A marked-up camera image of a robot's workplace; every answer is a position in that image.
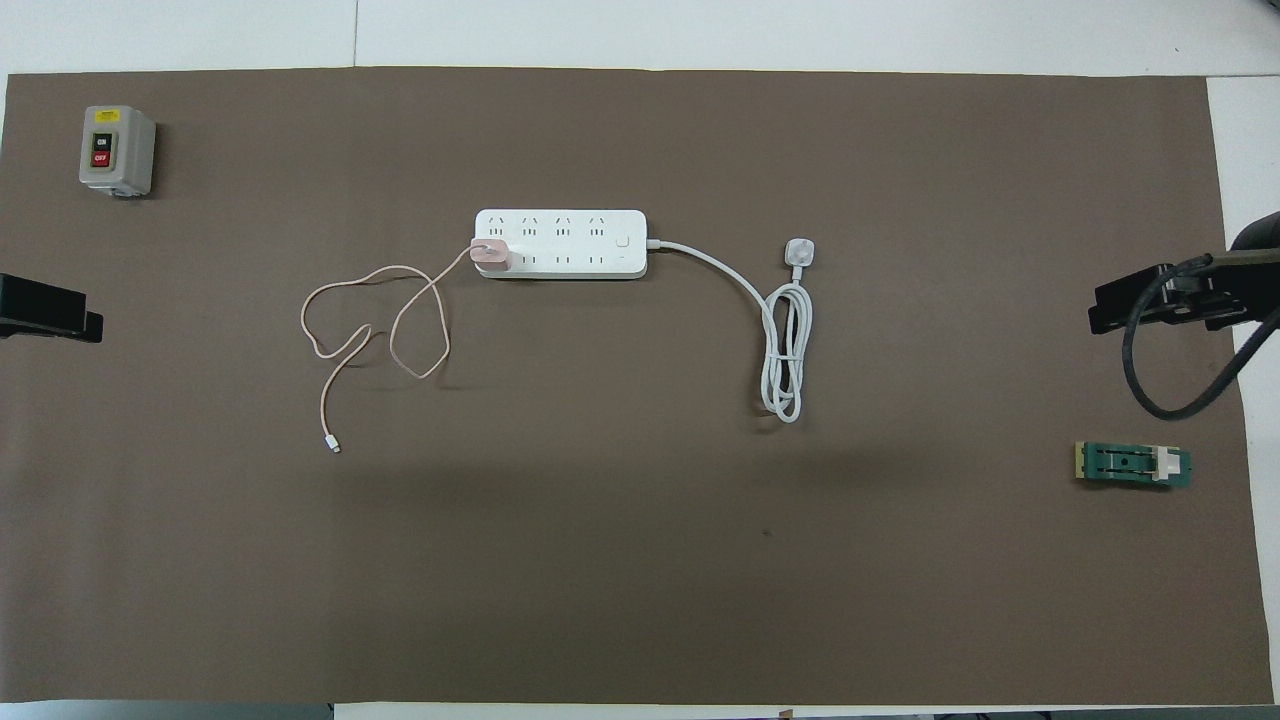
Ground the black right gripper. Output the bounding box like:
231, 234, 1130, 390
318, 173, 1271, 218
1088, 258, 1251, 336

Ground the pink charging cable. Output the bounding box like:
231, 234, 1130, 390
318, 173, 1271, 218
300, 247, 479, 454

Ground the white power strip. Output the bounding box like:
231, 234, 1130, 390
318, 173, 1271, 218
474, 208, 649, 281

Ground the brown table mat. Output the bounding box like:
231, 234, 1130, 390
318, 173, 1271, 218
0, 66, 1273, 706

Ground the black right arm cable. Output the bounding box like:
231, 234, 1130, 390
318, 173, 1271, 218
1120, 255, 1280, 422

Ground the green knife switch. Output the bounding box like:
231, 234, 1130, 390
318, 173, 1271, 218
1074, 440, 1194, 491

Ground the grey on-off switch box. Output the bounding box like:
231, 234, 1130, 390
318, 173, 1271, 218
79, 105, 157, 198

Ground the white power cord with plug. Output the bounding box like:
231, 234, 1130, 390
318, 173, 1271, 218
646, 236, 819, 425

